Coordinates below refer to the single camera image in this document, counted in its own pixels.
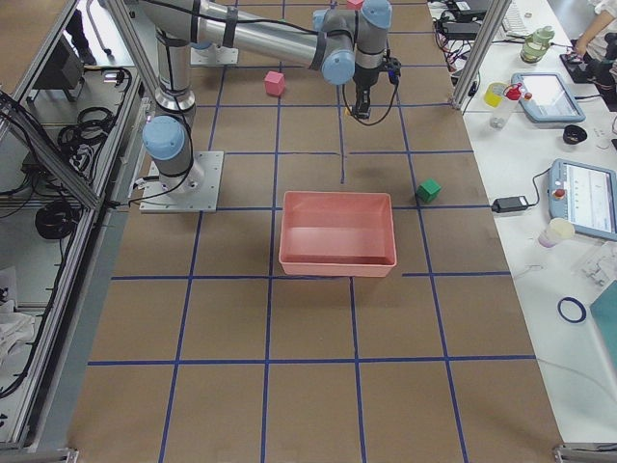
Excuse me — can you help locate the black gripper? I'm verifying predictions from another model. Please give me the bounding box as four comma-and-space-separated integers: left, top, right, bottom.
352, 67, 380, 120

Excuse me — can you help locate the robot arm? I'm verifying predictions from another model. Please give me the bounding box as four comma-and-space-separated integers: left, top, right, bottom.
142, 1, 400, 137

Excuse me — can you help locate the pink cube centre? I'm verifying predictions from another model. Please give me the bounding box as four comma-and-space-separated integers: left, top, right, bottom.
263, 70, 285, 97

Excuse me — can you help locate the pink cube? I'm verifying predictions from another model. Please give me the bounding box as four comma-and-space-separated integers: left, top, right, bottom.
345, 0, 363, 11
263, 70, 285, 97

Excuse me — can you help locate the pink cube near left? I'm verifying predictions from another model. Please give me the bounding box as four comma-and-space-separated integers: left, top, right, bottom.
345, 0, 363, 11

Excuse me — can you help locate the green cube near bin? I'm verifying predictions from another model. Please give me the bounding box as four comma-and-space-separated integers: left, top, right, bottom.
416, 178, 442, 204

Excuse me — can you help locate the pink plastic bin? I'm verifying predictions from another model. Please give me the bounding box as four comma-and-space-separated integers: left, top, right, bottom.
279, 191, 397, 278

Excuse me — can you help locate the black power adapter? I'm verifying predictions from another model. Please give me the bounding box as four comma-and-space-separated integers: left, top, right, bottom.
491, 196, 530, 213

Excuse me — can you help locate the teach pendant far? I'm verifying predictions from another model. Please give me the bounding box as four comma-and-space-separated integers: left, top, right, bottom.
511, 72, 585, 123

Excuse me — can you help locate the teach pendant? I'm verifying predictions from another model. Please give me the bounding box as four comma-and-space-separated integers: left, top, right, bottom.
548, 159, 616, 241
511, 72, 585, 123

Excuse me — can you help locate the green water bottle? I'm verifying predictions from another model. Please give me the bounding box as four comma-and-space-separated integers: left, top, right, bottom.
520, 25, 554, 64

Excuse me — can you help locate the black bowl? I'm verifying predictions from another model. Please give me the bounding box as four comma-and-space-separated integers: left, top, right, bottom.
562, 124, 588, 145

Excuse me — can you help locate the white cup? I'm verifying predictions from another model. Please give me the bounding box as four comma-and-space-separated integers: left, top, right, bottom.
538, 218, 576, 248

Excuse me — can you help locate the teach pendant near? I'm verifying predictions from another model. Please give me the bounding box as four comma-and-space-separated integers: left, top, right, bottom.
548, 159, 616, 241

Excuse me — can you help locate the blue tape roll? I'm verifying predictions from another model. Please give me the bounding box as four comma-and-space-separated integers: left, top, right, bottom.
556, 296, 587, 324

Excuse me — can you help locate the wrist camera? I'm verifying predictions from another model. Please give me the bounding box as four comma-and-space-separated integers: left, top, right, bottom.
382, 56, 401, 86

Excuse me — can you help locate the aluminium frame post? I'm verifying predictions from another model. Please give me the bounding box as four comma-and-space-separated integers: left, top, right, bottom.
450, 0, 511, 109

